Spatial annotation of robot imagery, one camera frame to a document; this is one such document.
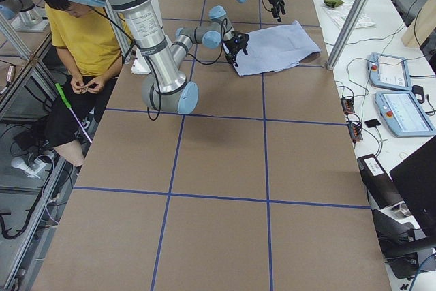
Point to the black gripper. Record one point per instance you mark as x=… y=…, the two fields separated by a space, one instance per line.
x=232 y=46
x=274 y=1

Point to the light blue striped shirt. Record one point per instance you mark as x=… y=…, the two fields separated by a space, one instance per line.
x=275 y=49

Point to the folded green cloth pouch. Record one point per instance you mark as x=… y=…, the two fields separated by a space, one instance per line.
x=333 y=3

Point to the left grey USB hub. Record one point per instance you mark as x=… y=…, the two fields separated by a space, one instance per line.
x=347 y=105

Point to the grey usb hub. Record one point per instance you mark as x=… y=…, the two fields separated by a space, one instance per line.
x=347 y=105
x=355 y=131

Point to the left blue teach pendant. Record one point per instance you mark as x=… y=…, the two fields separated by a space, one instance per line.
x=389 y=72

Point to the blue teach pendant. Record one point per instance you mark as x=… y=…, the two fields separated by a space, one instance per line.
x=389 y=72
x=403 y=114

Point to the right grey USB hub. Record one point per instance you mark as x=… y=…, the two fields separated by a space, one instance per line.
x=355 y=131

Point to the person in yellow shirt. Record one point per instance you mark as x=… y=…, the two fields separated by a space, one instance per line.
x=87 y=46

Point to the black power adapter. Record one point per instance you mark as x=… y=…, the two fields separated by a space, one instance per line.
x=418 y=91

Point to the right blue teach pendant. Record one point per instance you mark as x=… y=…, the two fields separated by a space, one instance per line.
x=403 y=114

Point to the black label printer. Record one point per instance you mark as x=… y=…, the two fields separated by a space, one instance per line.
x=378 y=182

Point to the black monitor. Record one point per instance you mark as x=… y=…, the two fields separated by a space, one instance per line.
x=414 y=179

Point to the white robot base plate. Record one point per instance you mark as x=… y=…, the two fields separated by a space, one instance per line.
x=140 y=66

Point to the aluminium frame post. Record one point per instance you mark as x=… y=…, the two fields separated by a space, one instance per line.
x=345 y=33

